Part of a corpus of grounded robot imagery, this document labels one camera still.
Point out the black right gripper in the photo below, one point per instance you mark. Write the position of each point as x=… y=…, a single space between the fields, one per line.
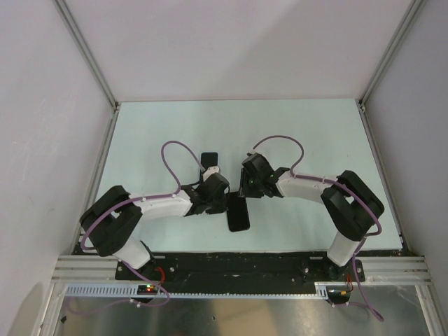
x=244 y=190

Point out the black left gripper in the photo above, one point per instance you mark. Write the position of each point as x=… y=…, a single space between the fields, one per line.
x=220 y=208

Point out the pink-edged black phone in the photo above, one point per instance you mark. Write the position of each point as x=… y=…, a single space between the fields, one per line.
x=237 y=213

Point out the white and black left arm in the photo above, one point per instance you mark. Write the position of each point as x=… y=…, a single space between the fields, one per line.
x=111 y=220

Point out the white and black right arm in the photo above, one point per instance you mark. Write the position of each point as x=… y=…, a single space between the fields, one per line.
x=353 y=208

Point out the left circuit board with leds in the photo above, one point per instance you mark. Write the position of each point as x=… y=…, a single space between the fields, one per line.
x=146 y=289

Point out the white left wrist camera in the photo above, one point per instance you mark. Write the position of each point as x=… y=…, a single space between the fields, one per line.
x=211 y=170

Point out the right aluminium frame post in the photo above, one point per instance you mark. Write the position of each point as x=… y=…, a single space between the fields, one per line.
x=403 y=29

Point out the aluminium frame post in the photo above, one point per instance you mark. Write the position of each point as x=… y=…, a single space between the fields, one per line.
x=403 y=29
x=82 y=44

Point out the grey slotted cable duct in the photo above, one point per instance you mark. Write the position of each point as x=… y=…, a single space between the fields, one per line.
x=102 y=290

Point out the right circuit board with wires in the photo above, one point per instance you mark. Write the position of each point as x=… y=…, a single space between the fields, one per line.
x=339 y=296

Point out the aluminium front frame rail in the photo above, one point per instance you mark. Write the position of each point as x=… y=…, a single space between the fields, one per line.
x=387 y=269

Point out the left aluminium frame post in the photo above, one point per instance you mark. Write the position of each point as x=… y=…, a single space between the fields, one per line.
x=82 y=44

